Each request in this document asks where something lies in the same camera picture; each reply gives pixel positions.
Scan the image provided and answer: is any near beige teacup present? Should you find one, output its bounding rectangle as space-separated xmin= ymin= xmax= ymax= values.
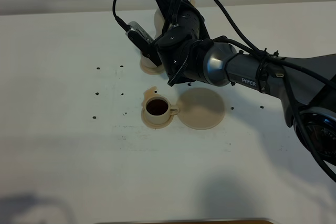
xmin=144 ymin=95 xmax=180 ymax=115

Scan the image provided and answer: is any beige ceramic teapot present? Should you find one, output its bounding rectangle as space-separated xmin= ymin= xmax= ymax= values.
xmin=154 ymin=0 xmax=202 ymax=45

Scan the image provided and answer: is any far beige cup saucer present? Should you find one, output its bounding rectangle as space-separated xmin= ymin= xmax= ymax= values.
xmin=140 ymin=59 xmax=164 ymax=75

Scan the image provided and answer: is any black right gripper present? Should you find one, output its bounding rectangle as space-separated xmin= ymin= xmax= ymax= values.
xmin=155 ymin=0 xmax=213 ymax=86

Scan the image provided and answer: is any near beige cup saucer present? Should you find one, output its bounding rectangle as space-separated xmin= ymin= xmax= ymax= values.
xmin=141 ymin=105 xmax=174 ymax=129

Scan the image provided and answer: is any beige teacup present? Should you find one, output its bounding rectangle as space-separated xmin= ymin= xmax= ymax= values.
xmin=144 ymin=95 xmax=180 ymax=115
xmin=141 ymin=53 xmax=157 ymax=68

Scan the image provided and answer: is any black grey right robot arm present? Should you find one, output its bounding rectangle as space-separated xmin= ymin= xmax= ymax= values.
xmin=155 ymin=0 xmax=335 ymax=164

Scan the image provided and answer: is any far beige teacup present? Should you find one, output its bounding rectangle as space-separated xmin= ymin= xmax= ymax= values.
xmin=141 ymin=53 xmax=157 ymax=68

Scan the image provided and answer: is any beige cup saucer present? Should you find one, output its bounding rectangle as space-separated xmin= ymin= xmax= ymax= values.
xmin=140 ymin=59 xmax=164 ymax=75
xmin=141 ymin=105 xmax=174 ymax=129

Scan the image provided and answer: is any large beige teapot saucer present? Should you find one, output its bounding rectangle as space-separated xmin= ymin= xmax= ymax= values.
xmin=176 ymin=88 xmax=225 ymax=130

